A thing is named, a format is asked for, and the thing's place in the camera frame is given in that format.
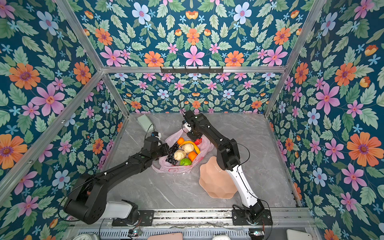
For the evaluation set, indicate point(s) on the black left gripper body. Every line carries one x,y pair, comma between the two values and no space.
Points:
160,151

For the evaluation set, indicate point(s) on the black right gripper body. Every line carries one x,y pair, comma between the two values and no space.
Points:
194,135

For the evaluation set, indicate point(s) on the pink plastic bag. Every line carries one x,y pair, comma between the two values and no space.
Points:
161,166

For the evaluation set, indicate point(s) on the pink scalloped bowl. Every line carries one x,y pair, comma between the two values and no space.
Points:
216,182

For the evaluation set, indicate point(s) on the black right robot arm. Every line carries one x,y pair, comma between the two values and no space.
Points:
228,159

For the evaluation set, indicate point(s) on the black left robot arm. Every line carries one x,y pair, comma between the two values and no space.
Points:
87,202

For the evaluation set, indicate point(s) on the fake red strawberry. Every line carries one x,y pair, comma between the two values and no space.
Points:
198,141

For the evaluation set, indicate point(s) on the fake yellow banana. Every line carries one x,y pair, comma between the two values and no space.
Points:
197,150

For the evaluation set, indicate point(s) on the fake dark grapes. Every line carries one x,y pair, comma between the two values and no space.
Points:
170,158

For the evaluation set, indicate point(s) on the fake orange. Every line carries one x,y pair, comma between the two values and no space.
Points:
180,141
192,156

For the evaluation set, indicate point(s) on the fake beige garlic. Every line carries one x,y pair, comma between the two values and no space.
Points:
187,148
179,155

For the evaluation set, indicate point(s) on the fake green lime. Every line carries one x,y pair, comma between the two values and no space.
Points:
185,162

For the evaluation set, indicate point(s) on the black hook rail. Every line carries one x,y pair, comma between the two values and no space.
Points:
191,70

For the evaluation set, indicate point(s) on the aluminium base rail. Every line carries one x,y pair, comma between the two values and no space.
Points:
281,217

